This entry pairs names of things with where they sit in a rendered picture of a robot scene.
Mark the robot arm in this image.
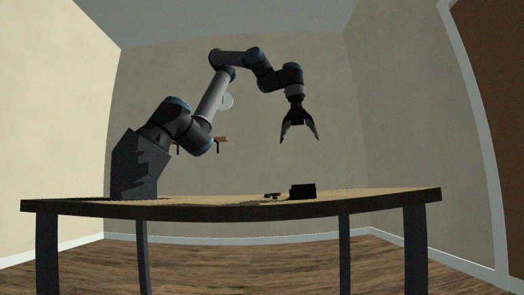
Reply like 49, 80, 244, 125
135, 47, 305, 156

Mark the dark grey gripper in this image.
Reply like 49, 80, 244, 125
280, 94, 319, 144

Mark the black rack of bins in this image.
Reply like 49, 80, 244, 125
289, 183, 317, 200

